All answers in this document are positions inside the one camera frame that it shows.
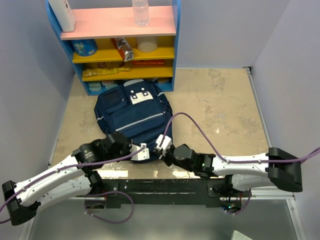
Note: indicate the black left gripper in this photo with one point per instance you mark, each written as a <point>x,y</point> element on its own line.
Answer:
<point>128,145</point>

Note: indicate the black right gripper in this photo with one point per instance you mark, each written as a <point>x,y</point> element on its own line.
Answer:
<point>164,158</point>

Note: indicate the navy blue student backpack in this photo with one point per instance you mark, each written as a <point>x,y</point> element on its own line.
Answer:
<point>138,109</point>

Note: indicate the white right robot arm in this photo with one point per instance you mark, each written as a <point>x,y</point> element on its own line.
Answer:
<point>241,173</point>

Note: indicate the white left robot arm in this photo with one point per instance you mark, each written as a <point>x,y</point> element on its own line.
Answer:
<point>76,175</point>

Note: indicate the orange snack bag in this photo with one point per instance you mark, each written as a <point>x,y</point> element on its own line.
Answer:
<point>123,48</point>

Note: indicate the yellow snack packet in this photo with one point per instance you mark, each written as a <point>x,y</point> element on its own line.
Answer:
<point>94,72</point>

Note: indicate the white paper corner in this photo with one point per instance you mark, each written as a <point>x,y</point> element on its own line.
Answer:
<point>236,235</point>

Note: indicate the orange flat box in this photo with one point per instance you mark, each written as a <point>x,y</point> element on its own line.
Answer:
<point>148,63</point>

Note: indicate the blue wooden shelf unit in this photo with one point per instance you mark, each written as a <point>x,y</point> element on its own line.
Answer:
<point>106,47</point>

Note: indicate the blue round tin can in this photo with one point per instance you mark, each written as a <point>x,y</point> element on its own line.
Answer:
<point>84,47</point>

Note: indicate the white round container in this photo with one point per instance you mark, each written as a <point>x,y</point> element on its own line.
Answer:
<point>147,44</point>

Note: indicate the clear plastic water bottle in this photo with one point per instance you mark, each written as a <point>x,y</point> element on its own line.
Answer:
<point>141,12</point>

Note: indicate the white rectangular box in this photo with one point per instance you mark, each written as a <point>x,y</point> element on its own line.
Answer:
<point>64,14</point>

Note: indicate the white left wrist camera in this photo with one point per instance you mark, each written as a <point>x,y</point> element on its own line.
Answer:
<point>140,152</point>

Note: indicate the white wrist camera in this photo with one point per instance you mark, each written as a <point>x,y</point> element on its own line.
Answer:
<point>140,152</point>
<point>163,143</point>

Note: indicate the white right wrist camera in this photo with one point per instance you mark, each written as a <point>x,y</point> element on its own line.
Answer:
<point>163,143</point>

